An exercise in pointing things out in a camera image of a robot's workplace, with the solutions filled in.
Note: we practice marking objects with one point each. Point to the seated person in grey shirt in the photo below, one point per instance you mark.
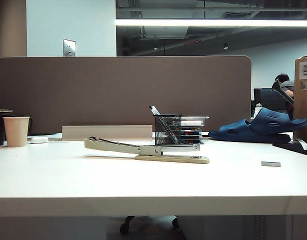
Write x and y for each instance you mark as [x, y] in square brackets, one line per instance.
[287, 83]

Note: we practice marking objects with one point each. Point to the metal wall switch plate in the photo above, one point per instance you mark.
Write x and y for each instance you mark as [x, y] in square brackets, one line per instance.
[69, 48]

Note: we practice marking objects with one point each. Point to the beige long-reach stapler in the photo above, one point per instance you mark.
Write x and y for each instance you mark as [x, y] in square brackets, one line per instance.
[148, 150]

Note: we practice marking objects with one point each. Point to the white plastic bottle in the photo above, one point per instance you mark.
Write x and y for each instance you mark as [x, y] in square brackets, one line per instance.
[258, 111]

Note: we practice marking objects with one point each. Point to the navy blue slipper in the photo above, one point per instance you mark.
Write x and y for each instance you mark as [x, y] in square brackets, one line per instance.
[233, 130]
[268, 120]

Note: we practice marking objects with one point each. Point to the black computer monitor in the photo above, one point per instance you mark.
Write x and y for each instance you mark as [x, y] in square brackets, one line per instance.
[266, 98]

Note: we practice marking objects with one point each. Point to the beige paper cup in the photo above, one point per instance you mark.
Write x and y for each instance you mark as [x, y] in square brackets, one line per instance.
[16, 132]

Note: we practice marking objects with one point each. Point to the tall brown cardboard box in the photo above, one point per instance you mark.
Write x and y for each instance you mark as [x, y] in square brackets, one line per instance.
[303, 112]

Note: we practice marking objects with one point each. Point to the white eraser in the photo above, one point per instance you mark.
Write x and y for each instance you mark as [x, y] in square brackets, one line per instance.
[39, 140]

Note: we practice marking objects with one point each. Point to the silver staple strip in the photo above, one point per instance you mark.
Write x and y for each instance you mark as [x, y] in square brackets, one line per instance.
[271, 164]

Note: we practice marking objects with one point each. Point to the teal flat box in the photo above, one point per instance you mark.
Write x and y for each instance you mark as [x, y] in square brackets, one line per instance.
[191, 135]
[191, 140]

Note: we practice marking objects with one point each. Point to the black mesh pen holder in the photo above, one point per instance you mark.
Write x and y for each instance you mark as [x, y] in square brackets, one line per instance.
[168, 130]

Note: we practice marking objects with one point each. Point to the clear plastic tray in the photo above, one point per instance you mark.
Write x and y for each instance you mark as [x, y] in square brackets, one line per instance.
[193, 117]

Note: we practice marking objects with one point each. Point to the brown desk partition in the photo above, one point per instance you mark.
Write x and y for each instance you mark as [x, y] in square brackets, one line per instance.
[93, 90]

